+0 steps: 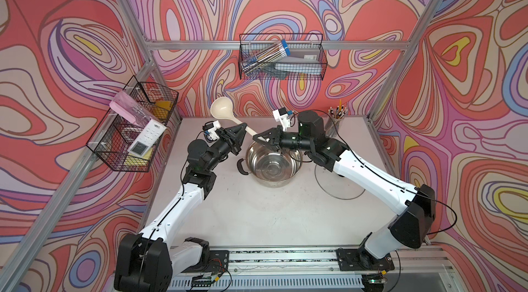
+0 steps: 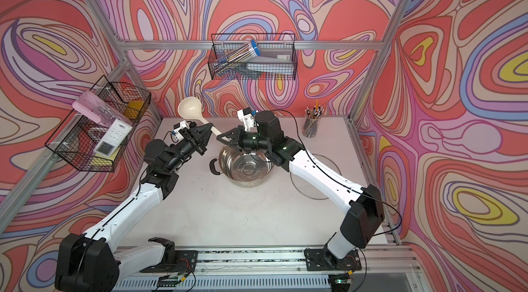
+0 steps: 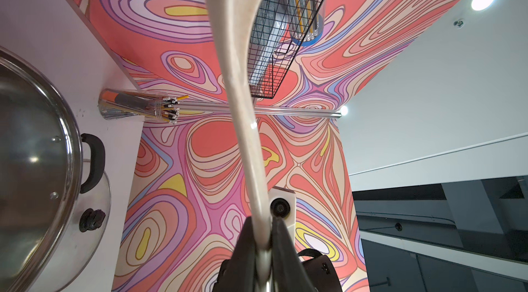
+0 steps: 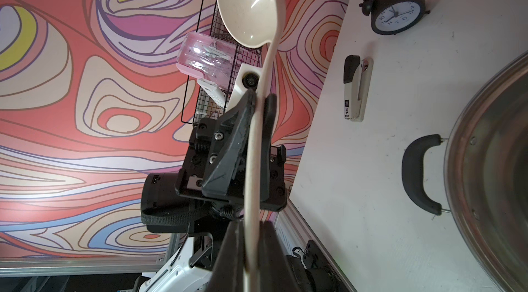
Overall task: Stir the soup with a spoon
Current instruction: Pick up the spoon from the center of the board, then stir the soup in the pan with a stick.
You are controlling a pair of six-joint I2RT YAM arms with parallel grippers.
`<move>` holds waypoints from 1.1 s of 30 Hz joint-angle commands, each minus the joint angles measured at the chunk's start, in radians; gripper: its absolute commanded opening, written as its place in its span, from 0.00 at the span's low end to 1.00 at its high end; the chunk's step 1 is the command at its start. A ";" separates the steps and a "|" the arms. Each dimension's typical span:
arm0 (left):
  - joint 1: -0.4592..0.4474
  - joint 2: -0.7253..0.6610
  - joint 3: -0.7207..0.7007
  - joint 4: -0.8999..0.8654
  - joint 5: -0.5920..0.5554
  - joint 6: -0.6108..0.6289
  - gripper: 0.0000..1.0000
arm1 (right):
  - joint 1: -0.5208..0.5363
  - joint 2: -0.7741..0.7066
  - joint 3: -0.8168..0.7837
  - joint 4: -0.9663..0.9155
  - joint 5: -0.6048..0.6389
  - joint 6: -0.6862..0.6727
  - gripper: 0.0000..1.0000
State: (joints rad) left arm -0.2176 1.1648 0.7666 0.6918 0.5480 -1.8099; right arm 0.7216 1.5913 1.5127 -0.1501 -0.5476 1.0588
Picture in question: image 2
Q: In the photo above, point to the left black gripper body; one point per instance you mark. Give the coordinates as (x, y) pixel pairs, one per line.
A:
(179, 154)

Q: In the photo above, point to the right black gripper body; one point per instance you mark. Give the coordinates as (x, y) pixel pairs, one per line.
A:
(252, 141)

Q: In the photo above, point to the white device in basket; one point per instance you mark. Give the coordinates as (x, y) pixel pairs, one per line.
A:
(113, 138)

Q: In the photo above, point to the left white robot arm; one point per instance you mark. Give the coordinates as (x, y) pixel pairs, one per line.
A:
(90, 261)

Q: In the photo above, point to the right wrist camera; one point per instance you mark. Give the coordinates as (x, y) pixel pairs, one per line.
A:
(246, 117)

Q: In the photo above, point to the grey box in basket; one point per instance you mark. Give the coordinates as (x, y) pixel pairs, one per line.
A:
(270, 65)

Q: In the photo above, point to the wire basket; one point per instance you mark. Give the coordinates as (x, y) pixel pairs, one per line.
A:
(273, 45)
(75, 139)

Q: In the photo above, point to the pack of pencils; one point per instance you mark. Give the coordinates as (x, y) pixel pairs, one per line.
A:
(229, 61)

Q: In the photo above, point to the pencil holder cup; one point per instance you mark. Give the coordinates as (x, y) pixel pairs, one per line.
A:
(312, 117)

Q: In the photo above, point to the yellow item in basket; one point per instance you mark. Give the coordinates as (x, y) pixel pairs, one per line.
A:
(133, 109)

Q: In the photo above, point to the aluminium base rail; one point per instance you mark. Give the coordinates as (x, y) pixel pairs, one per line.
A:
(377, 268)

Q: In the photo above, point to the back wire basket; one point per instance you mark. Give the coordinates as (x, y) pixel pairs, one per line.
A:
(273, 45)

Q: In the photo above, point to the stainless steel pot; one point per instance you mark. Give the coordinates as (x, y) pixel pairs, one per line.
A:
(246, 170)

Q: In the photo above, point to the left wire basket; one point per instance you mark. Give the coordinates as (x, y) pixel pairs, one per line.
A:
(75, 139)

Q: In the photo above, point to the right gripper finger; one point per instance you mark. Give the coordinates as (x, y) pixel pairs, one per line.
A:
(233, 135)
(237, 144)

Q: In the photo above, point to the beige plastic ladle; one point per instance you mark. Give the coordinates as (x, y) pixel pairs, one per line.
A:
(191, 109)

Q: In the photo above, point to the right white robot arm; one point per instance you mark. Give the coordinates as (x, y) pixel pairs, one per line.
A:
(362, 206)

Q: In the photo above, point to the pink box in basket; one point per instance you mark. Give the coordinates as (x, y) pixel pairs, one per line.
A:
(90, 106)

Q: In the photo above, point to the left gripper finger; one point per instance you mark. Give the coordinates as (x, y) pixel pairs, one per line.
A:
(202, 134)
(193, 141)

